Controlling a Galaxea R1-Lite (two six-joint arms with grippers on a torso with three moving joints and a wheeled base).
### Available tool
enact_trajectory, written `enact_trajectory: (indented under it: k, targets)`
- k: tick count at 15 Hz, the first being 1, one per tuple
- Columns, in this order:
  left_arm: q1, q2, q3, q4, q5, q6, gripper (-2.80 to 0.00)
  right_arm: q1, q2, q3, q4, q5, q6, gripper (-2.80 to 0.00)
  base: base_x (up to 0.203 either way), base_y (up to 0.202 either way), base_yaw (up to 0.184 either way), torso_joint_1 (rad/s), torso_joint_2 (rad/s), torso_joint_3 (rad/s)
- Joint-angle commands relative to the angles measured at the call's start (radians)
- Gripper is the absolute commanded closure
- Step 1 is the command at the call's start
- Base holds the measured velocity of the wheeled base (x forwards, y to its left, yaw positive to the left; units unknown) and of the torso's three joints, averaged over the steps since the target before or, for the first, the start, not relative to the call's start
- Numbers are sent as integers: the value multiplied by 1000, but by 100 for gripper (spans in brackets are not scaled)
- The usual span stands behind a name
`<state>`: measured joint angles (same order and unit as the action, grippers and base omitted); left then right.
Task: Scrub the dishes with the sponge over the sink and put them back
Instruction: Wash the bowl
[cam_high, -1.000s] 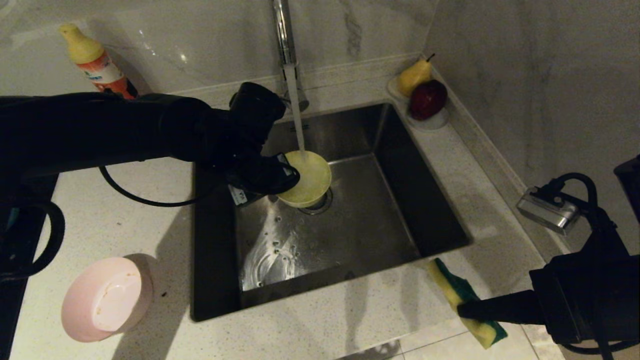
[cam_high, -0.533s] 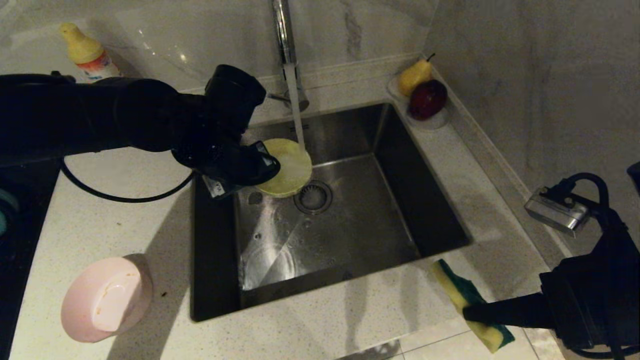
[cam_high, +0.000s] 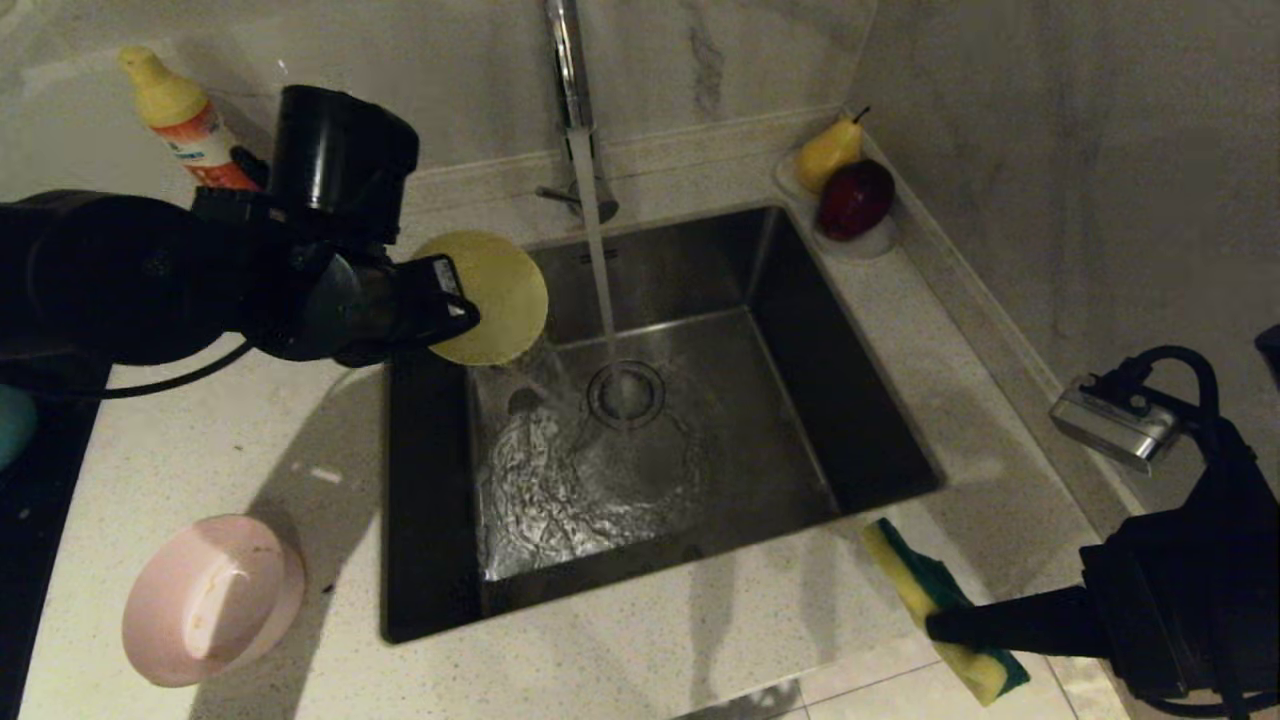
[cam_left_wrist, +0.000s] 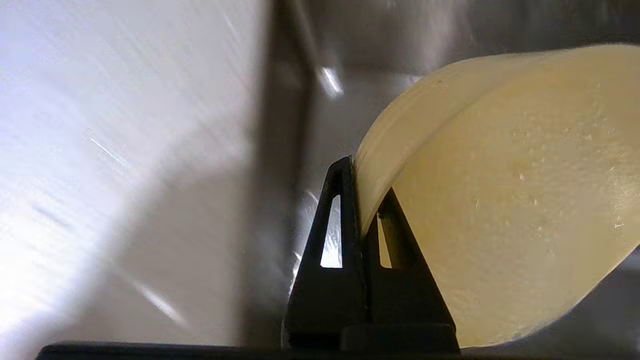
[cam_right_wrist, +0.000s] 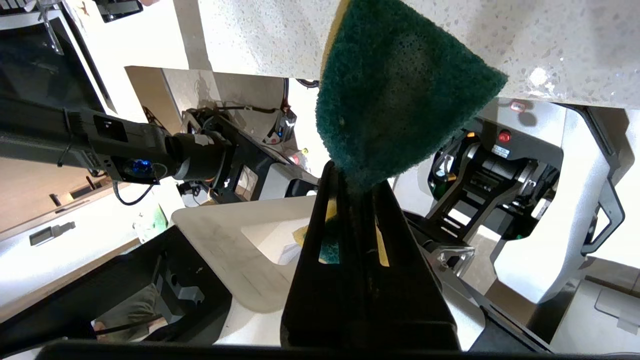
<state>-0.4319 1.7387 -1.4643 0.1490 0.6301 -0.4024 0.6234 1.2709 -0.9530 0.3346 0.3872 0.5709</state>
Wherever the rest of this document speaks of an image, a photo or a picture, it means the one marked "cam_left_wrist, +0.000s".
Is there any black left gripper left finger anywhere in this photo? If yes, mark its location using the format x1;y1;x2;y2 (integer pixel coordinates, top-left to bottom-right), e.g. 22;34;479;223
281;156;370;349

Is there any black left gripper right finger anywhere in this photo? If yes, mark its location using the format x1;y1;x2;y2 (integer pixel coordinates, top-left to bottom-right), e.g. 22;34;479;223
361;187;460;352

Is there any yellow plastic bowl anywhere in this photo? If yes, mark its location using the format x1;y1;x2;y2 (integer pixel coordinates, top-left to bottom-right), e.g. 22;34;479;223
354;44;640;348

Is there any stainless steel sink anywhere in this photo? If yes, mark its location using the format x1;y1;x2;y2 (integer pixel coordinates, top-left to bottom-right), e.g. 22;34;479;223
0;0;640;351

